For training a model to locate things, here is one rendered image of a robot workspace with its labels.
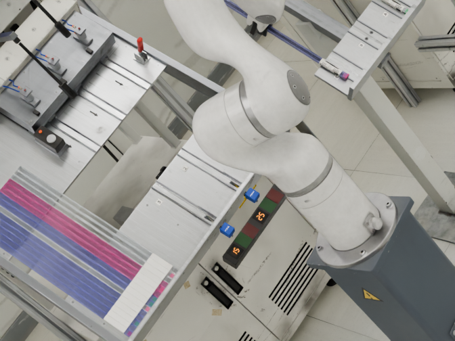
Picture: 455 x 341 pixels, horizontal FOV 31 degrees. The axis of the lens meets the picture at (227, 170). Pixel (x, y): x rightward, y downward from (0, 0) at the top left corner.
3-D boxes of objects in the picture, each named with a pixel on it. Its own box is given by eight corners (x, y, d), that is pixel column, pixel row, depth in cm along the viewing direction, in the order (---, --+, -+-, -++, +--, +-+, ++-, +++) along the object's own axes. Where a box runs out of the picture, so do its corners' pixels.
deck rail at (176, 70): (290, 137, 217) (290, 125, 211) (286, 142, 216) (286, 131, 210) (80, 16, 237) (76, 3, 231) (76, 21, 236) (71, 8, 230)
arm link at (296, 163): (331, 182, 153) (256, 95, 142) (252, 217, 162) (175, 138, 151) (334, 141, 162) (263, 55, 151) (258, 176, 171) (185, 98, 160)
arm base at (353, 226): (412, 195, 166) (364, 134, 157) (372, 272, 158) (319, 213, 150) (343, 193, 181) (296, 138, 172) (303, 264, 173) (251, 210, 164)
